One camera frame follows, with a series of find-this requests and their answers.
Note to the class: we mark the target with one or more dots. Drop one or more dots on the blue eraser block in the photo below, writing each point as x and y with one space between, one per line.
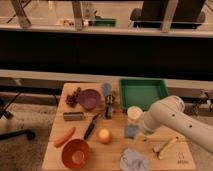
130 131

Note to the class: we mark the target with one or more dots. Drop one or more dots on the orange carrot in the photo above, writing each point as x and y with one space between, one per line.
60 141

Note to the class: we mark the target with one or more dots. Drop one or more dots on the bunch of dark grapes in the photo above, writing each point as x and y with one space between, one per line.
71 99

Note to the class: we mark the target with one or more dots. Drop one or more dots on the green box behind glass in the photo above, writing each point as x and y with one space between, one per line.
104 23

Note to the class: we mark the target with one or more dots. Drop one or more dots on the blue crumpled cloth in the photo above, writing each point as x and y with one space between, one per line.
131 160

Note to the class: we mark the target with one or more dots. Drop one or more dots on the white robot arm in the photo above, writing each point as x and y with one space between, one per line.
169 112

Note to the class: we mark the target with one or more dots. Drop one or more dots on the wooden board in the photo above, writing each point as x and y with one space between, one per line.
106 157

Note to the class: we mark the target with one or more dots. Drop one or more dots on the black handled knife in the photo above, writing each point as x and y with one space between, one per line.
91 126

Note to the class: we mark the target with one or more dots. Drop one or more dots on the white lidded jar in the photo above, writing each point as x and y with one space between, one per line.
134 113

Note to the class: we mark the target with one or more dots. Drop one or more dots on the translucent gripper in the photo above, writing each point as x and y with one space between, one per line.
140 136

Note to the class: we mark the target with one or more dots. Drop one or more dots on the green plastic tray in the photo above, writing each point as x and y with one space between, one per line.
141 92

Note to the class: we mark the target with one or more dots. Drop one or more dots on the purple bowl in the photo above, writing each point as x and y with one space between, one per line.
89 99

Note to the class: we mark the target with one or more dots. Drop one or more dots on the red bowl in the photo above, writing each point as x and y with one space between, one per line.
75 154

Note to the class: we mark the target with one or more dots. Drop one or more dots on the blue round brush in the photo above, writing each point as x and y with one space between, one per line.
106 89

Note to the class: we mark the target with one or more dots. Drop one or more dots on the black office chair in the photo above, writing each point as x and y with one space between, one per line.
180 14

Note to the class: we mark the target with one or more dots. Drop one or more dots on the black chair base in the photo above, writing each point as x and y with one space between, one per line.
12 127

